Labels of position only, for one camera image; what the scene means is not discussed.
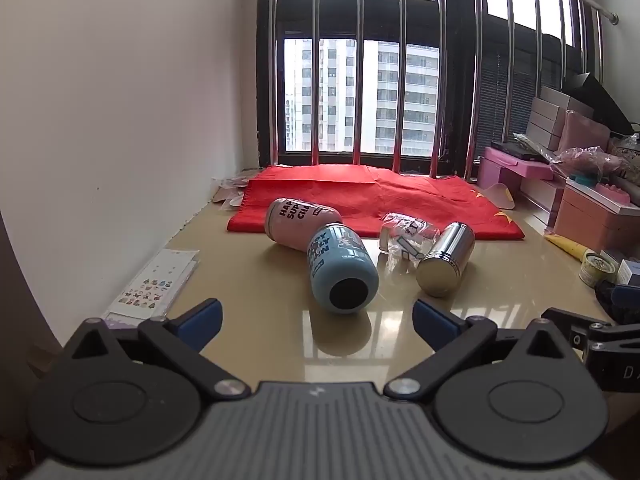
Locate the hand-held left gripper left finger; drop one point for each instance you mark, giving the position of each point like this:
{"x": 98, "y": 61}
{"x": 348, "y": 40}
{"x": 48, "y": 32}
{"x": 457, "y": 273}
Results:
{"x": 202, "y": 319}

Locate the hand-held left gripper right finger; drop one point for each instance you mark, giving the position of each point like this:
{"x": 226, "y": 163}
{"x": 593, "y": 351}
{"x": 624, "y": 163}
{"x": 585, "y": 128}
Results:
{"x": 434, "y": 321}

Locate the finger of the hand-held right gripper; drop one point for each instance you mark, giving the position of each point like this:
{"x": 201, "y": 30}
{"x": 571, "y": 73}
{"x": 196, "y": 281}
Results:
{"x": 582, "y": 327}
{"x": 627, "y": 294}

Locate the blue printed cup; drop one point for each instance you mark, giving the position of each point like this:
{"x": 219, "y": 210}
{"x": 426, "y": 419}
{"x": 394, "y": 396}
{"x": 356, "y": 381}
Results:
{"x": 340, "y": 265}

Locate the silver steel cup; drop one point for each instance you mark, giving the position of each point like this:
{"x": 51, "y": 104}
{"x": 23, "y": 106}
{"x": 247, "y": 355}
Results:
{"x": 445, "y": 260}

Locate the pink printed cup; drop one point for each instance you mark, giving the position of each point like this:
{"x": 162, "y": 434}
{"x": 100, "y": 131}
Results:
{"x": 290, "y": 225}

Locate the small blue white box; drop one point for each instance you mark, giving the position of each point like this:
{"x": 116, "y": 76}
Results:
{"x": 630, "y": 272}

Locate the round tin can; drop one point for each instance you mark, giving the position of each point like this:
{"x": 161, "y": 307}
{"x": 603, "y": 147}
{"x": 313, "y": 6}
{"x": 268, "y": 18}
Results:
{"x": 597, "y": 269}

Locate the sticker sheet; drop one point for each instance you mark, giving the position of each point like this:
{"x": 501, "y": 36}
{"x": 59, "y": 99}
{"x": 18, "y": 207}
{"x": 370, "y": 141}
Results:
{"x": 150, "y": 290}

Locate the large pink box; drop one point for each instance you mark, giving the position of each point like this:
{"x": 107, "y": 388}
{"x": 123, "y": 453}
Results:
{"x": 595, "y": 225}

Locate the yellow tube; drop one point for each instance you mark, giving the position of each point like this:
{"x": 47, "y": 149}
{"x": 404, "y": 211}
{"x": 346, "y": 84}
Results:
{"x": 567, "y": 246}

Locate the clear plastic bag with parts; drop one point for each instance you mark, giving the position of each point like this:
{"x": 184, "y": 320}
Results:
{"x": 406, "y": 234}

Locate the pink toy block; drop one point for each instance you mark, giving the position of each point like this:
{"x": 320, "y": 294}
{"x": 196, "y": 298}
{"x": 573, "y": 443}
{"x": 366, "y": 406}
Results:
{"x": 612, "y": 194}

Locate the white drawer box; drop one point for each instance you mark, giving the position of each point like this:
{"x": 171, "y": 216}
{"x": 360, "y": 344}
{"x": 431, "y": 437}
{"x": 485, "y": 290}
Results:
{"x": 540, "y": 197}

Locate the clear plastic packets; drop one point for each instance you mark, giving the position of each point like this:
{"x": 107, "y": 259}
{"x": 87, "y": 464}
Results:
{"x": 232, "y": 190}

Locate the crumpled clear plastic bag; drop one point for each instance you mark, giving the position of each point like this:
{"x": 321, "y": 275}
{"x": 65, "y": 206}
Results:
{"x": 587, "y": 160}

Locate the transparent plastic piece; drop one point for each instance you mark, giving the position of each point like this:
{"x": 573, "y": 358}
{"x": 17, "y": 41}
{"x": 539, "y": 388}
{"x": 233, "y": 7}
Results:
{"x": 500, "y": 197}

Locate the red cloth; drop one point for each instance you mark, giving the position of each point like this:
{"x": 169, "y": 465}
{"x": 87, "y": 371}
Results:
{"x": 350, "y": 190}

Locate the pink bag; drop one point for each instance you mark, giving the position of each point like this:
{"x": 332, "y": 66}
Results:
{"x": 582, "y": 132}

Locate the black flat device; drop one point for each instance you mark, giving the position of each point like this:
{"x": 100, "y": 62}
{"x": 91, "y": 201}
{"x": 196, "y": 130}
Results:
{"x": 517, "y": 150}

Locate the stack of grey boxes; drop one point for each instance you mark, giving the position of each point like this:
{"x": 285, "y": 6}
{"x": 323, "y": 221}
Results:
{"x": 547, "y": 120}

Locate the black folder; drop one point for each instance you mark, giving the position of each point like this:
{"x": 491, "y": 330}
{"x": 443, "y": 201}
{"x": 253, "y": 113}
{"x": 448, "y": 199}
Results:
{"x": 597, "y": 97}

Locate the metal window bars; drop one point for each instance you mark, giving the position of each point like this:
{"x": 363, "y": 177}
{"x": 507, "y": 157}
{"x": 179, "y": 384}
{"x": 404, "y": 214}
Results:
{"x": 357, "y": 60}

